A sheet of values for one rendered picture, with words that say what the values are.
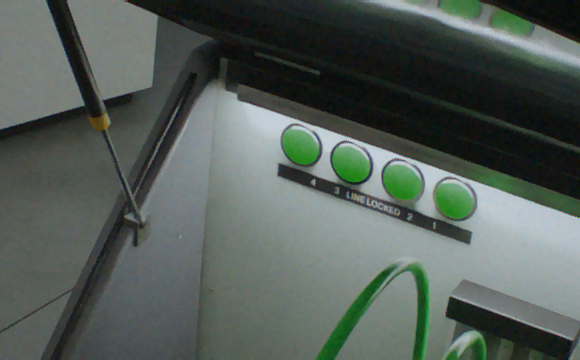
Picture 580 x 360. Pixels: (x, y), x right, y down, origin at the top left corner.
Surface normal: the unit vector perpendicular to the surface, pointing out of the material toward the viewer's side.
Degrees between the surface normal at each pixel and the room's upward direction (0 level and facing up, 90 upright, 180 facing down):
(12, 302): 0
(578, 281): 90
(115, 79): 90
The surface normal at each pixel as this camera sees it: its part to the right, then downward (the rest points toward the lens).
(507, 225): -0.47, 0.40
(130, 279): 0.88, 0.32
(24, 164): 0.11, -0.86
